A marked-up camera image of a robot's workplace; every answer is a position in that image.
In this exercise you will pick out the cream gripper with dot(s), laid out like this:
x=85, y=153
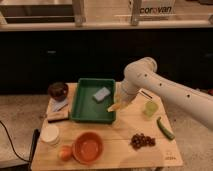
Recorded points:
x=123, y=101

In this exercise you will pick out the yellow banana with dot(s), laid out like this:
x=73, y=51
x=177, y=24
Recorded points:
x=116, y=107

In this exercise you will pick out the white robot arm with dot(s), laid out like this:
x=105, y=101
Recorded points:
x=142, y=74

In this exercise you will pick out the red bowl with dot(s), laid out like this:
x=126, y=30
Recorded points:
x=87, y=148

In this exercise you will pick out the dark brown bowl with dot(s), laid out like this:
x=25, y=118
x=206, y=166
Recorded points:
x=58, y=91

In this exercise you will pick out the blue sponge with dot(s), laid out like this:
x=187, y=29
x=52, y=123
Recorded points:
x=101, y=94

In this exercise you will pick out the light green cup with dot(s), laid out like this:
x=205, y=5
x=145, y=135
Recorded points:
x=150, y=108

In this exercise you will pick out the green plastic tray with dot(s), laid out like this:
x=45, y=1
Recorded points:
x=85, y=108

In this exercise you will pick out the bunch of dark grapes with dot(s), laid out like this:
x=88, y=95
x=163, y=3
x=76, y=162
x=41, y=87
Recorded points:
x=140, y=140

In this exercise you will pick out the green pepper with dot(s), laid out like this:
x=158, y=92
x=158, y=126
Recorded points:
x=164, y=130

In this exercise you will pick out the wooden block with knife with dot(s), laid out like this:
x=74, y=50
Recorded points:
x=57, y=110

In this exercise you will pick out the orange fruit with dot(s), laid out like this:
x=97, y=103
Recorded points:
x=65, y=153

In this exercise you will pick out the corovan cardboard box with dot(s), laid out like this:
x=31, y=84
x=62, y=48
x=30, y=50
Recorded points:
x=156, y=7

